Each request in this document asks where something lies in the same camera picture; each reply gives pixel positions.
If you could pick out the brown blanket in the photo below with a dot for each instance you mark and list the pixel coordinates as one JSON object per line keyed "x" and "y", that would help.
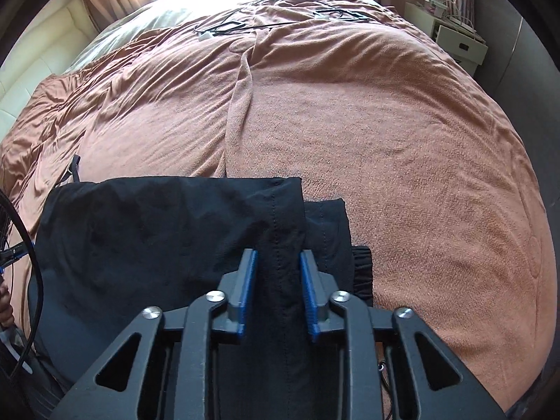
{"x": 372, "y": 140}

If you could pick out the person's left hand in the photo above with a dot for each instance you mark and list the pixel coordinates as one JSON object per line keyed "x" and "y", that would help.
{"x": 4, "y": 304}

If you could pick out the black pants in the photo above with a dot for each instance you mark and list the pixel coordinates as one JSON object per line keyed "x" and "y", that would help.
{"x": 153, "y": 236}

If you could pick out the cream padded headboard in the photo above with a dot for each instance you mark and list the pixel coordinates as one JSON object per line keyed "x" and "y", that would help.
{"x": 35, "y": 52}

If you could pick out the dark grey wardrobe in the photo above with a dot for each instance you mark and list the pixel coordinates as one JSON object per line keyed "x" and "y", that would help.
{"x": 503, "y": 30}

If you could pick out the beige bed sheet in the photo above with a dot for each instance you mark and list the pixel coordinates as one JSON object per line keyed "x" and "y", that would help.
{"x": 144, "y": 13}

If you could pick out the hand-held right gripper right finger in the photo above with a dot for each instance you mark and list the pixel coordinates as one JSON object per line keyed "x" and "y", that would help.
{"x": 307, "y": 297}

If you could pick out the white nightstand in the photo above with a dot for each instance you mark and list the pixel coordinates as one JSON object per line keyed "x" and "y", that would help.
{"x": 459, "y": 43}

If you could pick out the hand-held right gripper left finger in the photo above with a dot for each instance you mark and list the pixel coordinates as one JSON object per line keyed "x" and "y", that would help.
{"x": 249, "y": 288}

